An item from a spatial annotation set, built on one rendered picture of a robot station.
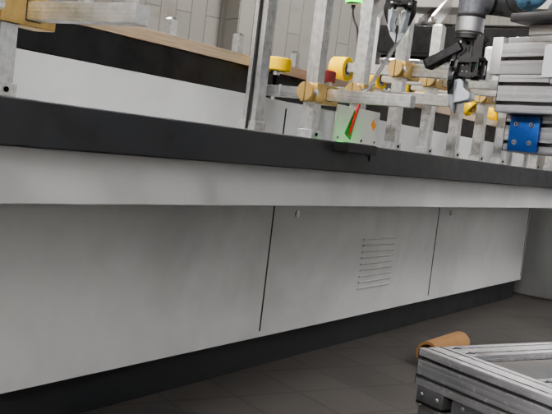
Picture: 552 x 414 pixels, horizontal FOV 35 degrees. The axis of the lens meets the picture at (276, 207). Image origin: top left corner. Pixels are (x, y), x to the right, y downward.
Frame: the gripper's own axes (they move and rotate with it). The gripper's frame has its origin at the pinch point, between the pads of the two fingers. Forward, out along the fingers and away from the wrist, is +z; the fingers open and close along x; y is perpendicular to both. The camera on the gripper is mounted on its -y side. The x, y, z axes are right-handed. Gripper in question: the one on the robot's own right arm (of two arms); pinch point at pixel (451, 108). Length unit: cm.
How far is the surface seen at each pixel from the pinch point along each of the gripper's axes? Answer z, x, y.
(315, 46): -10.8, -30.8, -26.7
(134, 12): -2, -126, 0
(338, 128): 9.0, -17.6, -24.0
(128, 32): -5, -79, -46
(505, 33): -61, 251, -76
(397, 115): 2.1, 19.3, -25.0
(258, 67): -2, -57, -25
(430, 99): -1.8, -1.5, -5.9
